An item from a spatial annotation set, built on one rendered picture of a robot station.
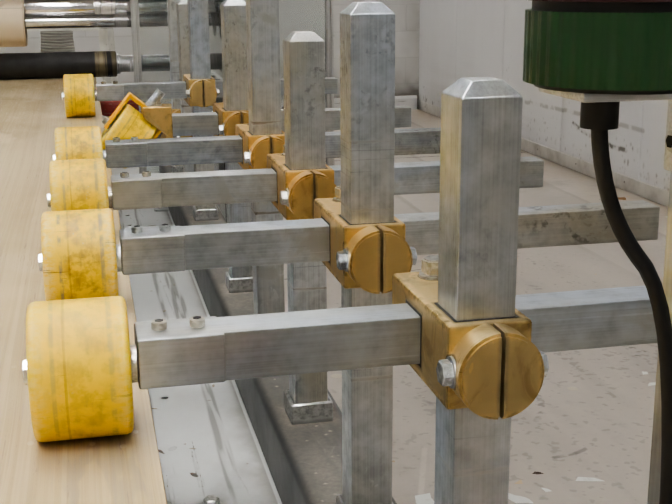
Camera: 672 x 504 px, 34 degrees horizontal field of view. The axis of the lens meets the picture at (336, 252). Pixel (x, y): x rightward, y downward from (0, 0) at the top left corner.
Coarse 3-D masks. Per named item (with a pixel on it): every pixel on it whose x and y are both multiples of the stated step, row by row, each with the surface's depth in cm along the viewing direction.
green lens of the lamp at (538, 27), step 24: (528, 24) 34; (552, 24) 32; (576, 24) 32; (600, 24) 31; (624, 24) 31; (648, 24) 31; (528, 48) 34; (552, 48) 32; (576, 48) 32; (600, 48) 31; (624, 48) 31; (648, 48) 31; (528, 72) 34; (552, 72) 32; (576, 72) 32; (600, 72) 32; (624, 72) 31; (648, 72) 31
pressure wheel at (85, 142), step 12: (60, 132) 130; (72, 132) 131; (84, 132) 131; (96, 132) 131; (60, 144) 129; (72, 144) 130; (84, 144) 130; (96, 144) 130; (60, 156) 129; (72, 156) 129; (84, 156) 130; (96, 156) 130
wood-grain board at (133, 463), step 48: (0, 96) 241; (48, 96) 240; (0, 144) 172; (48, 144) 172; (0, 192) 134; (48, 192) 134; (0, 240) 110; (0, 288) 93; (0, 336) 80; (0, 384) 71; (0, 432) 64; (144, 432) 63; (0, 480) 58; (48, 480) 57; (96, 480) 57; (144, 480) 57
